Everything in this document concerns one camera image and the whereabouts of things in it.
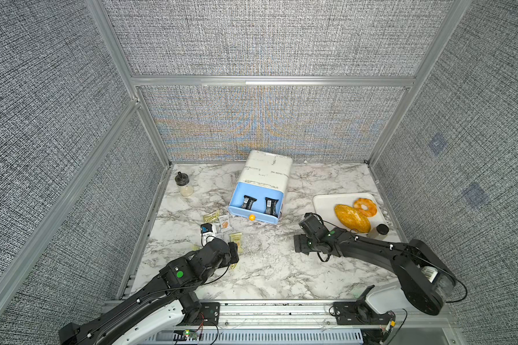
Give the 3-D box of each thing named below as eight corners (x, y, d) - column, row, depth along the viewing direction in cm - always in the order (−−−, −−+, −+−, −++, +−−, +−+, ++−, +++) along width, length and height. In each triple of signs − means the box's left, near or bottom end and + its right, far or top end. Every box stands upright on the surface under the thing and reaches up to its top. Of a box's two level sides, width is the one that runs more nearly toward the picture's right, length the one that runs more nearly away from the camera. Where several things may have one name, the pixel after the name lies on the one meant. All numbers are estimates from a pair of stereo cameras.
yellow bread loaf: (329, 217, 99) (331, 212, 96) (335, 206, 103) (338, 200, 100) (364, 236, 93) (369, 231, 90) (370, 223, 97) (374, 218, 94)
